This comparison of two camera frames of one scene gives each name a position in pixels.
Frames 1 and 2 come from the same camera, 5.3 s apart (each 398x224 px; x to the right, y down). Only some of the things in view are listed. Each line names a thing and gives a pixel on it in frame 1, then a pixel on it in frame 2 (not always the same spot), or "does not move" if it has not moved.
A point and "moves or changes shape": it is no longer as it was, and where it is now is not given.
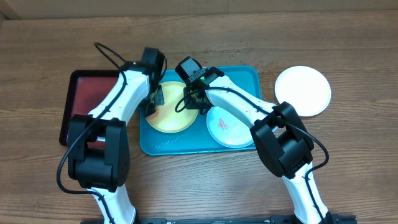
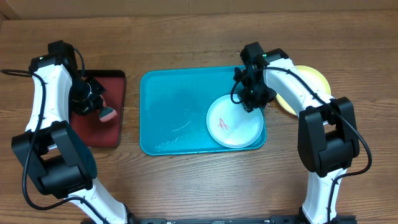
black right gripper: (189, 102) -> (249, 106)
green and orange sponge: (152, 116) moves or changes shape
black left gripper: (157, 101) -> (83, 107)
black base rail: (272, 219) does not move
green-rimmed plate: (167, 119) -> (314, 76)
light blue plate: (227, 130) does not move
